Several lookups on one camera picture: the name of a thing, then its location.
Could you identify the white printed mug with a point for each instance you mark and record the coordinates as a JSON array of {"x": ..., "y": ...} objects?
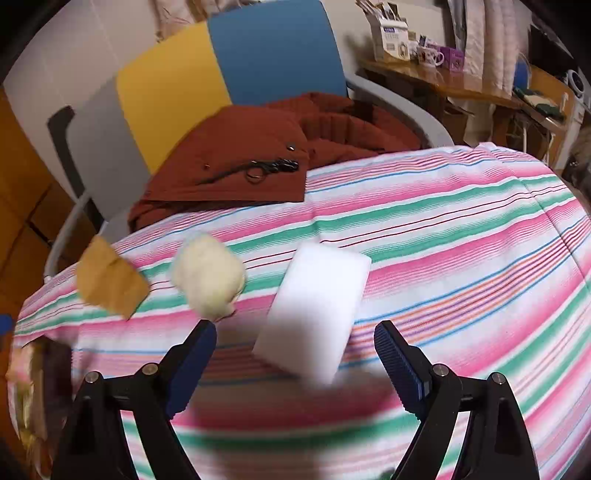
[{"x": 429, "y": 57}]

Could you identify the white round device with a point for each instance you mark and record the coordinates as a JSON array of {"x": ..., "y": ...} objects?
[{"x": 577, "y": 83}]

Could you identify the dark green cloth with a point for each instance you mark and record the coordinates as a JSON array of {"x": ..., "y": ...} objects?
[{"x": 540, "y": 99}]

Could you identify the starfish print curtain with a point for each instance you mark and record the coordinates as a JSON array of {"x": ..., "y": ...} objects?
[{"x": 178, "y": 14}]

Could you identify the red-brown jacket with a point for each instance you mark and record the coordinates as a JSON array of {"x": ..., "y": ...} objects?
[{"x": 240, "y": 143}]

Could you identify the purple box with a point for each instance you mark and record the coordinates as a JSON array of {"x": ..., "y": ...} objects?
[{"x": 452, "y": 60}]

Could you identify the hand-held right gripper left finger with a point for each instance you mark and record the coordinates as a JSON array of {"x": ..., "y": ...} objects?
[{"x": 194, "y": 364}]

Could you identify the yellow sponge cube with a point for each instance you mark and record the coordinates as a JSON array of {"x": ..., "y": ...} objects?
[{"x": 113, "y": 286}]

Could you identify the wooden wardrobe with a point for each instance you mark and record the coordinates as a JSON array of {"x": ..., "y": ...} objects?
[{"x": 18, "y": 184}]

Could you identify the black scissors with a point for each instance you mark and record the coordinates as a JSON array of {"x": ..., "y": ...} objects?
[{"x": 281, "y": 165}]

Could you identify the gold metal tin container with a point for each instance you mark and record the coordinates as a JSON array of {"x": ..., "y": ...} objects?
[{"x": 57, "y": 374}]

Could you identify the small white sponge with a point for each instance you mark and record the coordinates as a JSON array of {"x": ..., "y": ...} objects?
[{"x": 314, "y": 304}]

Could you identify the pink green striped tablecloth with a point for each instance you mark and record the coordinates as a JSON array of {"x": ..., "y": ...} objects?
[{"x": 461, "y": 230}]

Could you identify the grey yellow blue chair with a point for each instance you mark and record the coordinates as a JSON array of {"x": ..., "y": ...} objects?
[{"x": 161, "y": 92}]

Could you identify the wooden side desk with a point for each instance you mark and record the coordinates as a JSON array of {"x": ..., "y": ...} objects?
[{"x": 461, "y": 85}]

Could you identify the pale striped curtain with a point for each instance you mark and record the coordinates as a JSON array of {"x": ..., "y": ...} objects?
[{"x": 494, "y": 46}]

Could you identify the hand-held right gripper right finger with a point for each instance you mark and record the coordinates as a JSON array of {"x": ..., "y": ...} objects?
[{"x": 401, "y": 369}]

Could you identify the white box of papers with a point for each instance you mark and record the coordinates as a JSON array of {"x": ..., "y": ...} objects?
[{"x": 392, "y": 41}]

